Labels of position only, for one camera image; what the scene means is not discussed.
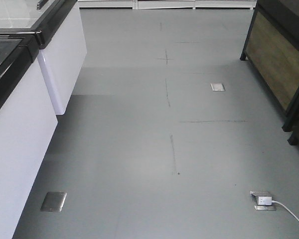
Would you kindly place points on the far white chest freezer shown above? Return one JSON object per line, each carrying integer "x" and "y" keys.
{"x": 56, "y": 26}

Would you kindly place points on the wooden black-framed display stand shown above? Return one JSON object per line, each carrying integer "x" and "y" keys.
{"x": 272, "y": 47}

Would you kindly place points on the steel floor socket cover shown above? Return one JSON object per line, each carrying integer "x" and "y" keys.
{"x": 53, "y": 202}
{"x": 217, "y": 87}

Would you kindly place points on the steel floor socket cover left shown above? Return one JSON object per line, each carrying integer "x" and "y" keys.
{"x": 53, "y": 202}

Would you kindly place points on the white base shelf row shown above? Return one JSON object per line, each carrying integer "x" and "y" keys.
{"x": 167, "y": 4}

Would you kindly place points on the open steel floor socket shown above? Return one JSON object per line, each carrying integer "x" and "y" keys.
{"x": 262, "y": 193}

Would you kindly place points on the white power adapter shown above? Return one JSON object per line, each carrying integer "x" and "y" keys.
{"x": 264, "y": 200}

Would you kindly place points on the white chest freezer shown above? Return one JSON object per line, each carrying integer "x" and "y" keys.
{"x": 27, "y": 124}
{"x": 56, "y": 26}

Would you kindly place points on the steel floor socket cover far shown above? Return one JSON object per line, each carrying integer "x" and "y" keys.
{"x": 217, "y": 87}

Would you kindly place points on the near white chest freezer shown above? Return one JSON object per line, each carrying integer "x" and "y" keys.
{"x": 27, "y": 124}

